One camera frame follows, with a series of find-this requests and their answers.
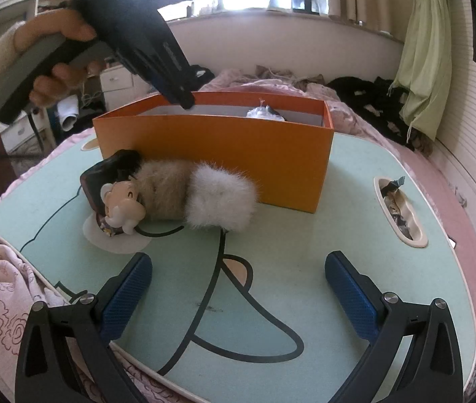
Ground person's left hand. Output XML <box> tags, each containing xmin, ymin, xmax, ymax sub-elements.
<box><xmin>13</xmin><ymin>7</ymin><xmax>106</xmax><ymax>110</ymax></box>

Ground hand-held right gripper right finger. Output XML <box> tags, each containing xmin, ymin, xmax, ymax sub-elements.
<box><xmin>324</xmin><ymin>251</ymin><xmax>464</xmax><ymax>403</ymax></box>

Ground cartoon doll figurine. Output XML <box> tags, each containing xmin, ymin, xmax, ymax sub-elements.
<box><xmin>99</xmin><ymin>178</ymin><xmax>146</xmax><ymax>236</ymax></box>

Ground small black clothes pile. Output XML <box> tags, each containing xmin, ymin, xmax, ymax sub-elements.
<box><xmin>190</xmin><ymin>65</ymin><xmax>216</xmax><ymax>89</ymax></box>

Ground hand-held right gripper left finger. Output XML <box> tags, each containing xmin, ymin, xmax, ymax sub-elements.
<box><xmin>15</xmin><ymin>252</ymin><xmax>153</xmax><ymax>403</ymax></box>

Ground white fur ball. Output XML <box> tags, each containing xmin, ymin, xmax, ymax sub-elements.
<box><xmin>185</xmin><ymin>163</ymin><xmax>259</xmax><ymax>231</ymax></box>

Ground light green curtain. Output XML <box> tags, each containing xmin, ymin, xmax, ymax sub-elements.
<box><xmin>393</xmin><ymin>0</ymin><xmax>453</xmax><ymax>141</ymax></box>

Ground beige curtain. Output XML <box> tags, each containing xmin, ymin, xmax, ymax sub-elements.
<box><xmin>343</xmin><ymin>0</ymin><xmax>415</xmax><ymax>43</ymax></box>

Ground beige fur ball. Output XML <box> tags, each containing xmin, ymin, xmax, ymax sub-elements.
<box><xmin>131</xmin><ymin>160</ymin><xmax>199</xmax><ymax>221</ymax></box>

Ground green cartoon print desktop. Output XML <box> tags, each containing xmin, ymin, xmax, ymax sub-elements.
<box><xmin>0</xmin><ymin>128</ymin><xmax>476</xmax><ymax>403</ymax></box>

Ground beige crumpled cloth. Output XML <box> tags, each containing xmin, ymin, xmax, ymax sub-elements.
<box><xmin>255</xmin><ymin>65</ymin><xmax>327</xmax><ymax>89</ymax></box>

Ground white louvered door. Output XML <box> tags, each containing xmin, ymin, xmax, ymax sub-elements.
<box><xmin>431</xmin><ymin>59</ymin><xmax>476</xmax><ymax>219</ymax></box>

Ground large black clothes pile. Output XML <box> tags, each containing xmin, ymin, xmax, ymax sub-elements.
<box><xmin>326</xmin><ymin>76</ymin><xmax>432</xmax><ymax>152</ymax></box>

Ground white drawer cabinet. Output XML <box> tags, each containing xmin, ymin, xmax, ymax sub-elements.
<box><xmin>99</xmin><ymin>64</ymin><xmax>157</xmax><ymax>95</ymax></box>

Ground orange cardboard box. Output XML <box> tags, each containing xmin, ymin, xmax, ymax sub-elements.
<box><xmin>92</xmin><ymin>90</ymin><xmax>335</xmax><ymax>214</ymax></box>

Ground crumpled wrappers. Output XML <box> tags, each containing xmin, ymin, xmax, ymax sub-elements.
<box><xmin>378</xmin><ymin>176</ymin><xmax>417</xmax><ymax>240</ymax></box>

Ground dark red pouch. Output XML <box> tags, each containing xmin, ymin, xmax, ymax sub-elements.
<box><xmin>79</xmin><ymin>150</ymin><xmax>144</xmax><ymax>220</ymax></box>

